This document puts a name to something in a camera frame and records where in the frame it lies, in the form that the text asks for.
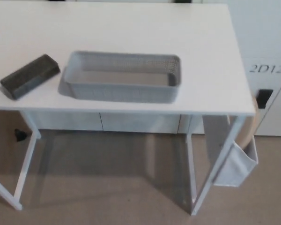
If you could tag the black vertical strip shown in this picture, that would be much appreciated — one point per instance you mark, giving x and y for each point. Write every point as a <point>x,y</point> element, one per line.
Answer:
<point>183,1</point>
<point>57,1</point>

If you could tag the dark felt board eraser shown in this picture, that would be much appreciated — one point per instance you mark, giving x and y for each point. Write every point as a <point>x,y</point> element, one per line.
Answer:
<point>28,77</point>

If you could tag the grey perforated plastic basket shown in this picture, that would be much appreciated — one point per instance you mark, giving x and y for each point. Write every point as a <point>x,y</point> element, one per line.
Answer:
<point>121,93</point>

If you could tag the white cabinet with label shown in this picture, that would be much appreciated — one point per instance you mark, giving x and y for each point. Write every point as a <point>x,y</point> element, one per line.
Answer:
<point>260,35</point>

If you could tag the white cabinet row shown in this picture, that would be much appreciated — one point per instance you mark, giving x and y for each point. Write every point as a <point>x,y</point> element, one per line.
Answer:
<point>135,122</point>

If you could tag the round light wooden stool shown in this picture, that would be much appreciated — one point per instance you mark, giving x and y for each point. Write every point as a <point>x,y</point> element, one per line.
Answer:
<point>248,131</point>

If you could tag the white fabric side pouch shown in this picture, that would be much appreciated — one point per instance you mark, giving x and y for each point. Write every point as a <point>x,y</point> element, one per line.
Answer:
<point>231,168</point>

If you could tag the white metal-frame desk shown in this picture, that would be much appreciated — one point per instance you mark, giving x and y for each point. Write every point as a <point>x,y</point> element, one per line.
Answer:
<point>131,35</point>

